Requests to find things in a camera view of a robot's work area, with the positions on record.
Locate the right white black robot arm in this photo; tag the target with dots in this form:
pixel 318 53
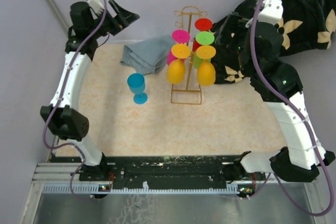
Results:
pixel 258 50

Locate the white slotted cable duct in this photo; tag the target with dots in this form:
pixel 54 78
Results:
pixel 100 189

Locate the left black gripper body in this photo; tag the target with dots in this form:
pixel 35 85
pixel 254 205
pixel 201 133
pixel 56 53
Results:
pixel 110 24

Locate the black floral blanket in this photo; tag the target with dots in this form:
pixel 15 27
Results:
pixel 305 25

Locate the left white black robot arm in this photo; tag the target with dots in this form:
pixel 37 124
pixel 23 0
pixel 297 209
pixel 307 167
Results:
pixel 90 21

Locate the pink plastic wine glass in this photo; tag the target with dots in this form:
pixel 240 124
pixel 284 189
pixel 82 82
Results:
pixel 181 38

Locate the red plastic wine glass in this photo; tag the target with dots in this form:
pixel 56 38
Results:
pixel 202 24

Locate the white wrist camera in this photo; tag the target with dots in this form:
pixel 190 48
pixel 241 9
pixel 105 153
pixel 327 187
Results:
pixel 96 6
pixel 271 11

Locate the orange plastic wine glass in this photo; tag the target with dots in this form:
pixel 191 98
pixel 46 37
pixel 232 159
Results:
pixel 176 68
pixel 206 72

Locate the blue plastic wine glass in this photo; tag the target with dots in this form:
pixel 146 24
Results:
pixel 136 83

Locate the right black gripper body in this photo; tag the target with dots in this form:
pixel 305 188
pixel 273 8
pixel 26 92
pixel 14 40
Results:
pixel 237 24

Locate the gold wire glass rack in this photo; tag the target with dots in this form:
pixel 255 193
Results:
pixel 186 14

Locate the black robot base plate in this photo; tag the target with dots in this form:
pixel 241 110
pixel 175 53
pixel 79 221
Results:
pixel 169 172

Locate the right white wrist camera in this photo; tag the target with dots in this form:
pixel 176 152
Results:
pixel 271 11

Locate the green plastic wine glass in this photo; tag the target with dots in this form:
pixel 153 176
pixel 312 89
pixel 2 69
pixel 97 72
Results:
pixel 204 38

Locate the grey folded cloth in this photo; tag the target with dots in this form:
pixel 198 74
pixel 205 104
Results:
pixel 147 56

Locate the aluminium frame rail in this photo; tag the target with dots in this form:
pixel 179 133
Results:
pixel 62 21

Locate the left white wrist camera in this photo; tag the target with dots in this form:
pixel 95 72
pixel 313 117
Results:
pixel 96 6

